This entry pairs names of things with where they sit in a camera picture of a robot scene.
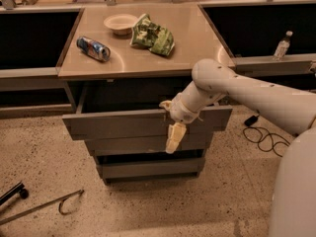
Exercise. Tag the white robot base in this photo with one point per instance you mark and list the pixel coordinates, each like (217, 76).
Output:
(293, 212)

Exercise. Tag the clear water bottle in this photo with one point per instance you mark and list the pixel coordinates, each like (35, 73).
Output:
(283, 46)

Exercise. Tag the grey middle drawer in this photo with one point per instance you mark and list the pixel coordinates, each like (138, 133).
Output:
(152, 144)

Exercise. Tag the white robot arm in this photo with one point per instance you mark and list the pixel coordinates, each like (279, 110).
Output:
(290, 109)

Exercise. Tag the black caster leg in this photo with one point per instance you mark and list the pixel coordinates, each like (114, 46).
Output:
(18, 189)

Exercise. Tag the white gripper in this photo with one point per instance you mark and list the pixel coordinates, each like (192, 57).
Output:
(180, 111)

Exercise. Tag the grey drawer cabinet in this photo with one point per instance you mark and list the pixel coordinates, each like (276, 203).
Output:
(194, 40)

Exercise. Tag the grey drawer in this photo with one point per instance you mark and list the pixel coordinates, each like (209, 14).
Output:
(152, 144)
(123, 108)
(151, 168)

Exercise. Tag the green chip bag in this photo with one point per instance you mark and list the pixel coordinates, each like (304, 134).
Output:
(155, 38)

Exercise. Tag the metal hooked rod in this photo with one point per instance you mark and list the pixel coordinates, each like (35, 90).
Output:
(60, 201)

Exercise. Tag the grey bottom drawer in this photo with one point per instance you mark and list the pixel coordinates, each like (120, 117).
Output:
(151, 168)

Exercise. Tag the white paper bowl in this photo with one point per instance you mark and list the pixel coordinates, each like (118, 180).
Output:
(120, 24)

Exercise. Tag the grey top drawer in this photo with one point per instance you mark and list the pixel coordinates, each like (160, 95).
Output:
(123, 108)

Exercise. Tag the blue soda can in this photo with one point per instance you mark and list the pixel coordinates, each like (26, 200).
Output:
(93, 49)

